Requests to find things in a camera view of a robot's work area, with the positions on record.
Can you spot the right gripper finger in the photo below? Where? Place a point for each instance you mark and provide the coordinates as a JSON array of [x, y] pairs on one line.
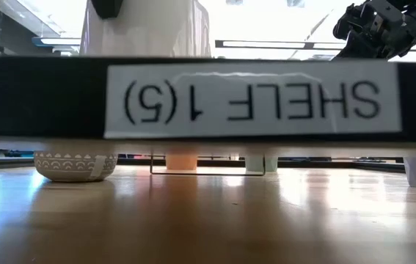
[[363, 49]]

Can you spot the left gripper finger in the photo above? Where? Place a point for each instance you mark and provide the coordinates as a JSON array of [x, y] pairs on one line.
[[107, 8]]

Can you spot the teal green mug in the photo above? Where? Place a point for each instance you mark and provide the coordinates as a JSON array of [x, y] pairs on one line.
[[259, 164]]

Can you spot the orange ceramic mug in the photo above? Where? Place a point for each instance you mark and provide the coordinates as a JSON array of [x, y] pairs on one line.
[[181, 162]]

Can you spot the white patterned bowl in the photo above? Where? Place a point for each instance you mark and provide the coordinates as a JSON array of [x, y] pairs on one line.
[[72, 172]]

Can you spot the olive green mug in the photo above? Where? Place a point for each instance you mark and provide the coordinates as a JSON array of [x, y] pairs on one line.
[[156, 29]]

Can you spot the wooden shelf black metal frame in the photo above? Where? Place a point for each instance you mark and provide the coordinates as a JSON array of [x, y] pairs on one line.
[[39, 99]]

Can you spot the white paper shelf label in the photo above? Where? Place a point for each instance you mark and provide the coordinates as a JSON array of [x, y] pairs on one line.
[[211, 82]]

